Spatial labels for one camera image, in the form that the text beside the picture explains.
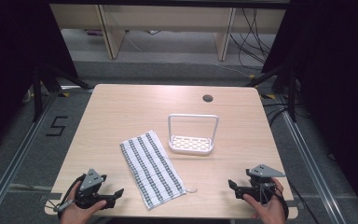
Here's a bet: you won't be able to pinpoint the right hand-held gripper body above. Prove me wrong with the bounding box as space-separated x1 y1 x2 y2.
235 163 286 207

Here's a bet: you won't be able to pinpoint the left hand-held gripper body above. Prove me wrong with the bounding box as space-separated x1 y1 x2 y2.
74 168 117 210

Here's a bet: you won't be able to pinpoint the person's right hand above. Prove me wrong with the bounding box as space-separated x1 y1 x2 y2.
242 176 289 224

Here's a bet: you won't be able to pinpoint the person's left hand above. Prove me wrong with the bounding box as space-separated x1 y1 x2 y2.
59 180 108 224

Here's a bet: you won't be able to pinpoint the striped white grey cloth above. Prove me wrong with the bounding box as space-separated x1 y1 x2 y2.
119 130 199 211

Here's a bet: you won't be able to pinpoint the black metal stand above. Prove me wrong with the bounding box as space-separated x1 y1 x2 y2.
243 61 299 123
31 61 94 123

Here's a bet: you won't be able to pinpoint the black curtain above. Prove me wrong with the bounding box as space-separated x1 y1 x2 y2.
260 0 358 217
0 0 79 159

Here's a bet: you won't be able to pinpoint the beige wooden desk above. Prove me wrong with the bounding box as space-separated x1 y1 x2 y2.
49 3 287 62

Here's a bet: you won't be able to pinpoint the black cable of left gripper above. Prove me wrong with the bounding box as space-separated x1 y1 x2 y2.
46 173 88 220

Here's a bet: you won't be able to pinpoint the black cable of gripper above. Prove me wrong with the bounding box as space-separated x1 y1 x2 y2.
46 173 88 220
271 181 322 224

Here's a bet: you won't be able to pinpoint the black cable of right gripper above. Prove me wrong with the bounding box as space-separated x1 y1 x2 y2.
271 181 322 224

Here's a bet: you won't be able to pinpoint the aluminium floor rail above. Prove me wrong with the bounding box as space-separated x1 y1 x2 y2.
0 89 60 224
276 92 351 224

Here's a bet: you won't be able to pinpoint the white plastic rack with handle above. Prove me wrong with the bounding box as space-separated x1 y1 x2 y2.
167 113 220 156

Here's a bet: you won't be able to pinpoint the black floor cables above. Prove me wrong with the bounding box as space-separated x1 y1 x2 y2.
262 101 295 127

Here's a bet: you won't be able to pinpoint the bundle of black cables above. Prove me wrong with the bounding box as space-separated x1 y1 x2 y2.
228 7 274 68

